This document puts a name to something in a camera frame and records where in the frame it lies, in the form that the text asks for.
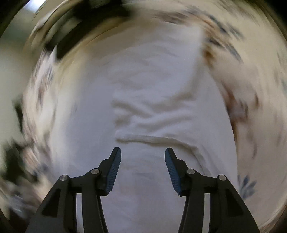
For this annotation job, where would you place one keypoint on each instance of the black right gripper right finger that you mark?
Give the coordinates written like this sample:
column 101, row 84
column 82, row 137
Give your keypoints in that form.
column 228, row 212

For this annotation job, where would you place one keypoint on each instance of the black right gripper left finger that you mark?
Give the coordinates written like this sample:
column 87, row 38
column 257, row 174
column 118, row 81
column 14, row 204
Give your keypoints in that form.
column 57, row 212

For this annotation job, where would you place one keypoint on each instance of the white small garment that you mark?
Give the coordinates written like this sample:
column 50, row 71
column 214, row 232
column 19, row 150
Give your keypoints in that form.
column 142, row 87

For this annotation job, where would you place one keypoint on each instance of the black clothes pile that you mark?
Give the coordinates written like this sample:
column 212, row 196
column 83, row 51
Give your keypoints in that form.
column 89, row 15

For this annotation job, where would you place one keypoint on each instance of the floral bed blanket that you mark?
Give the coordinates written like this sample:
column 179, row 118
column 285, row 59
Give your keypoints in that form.
column 245, row 54

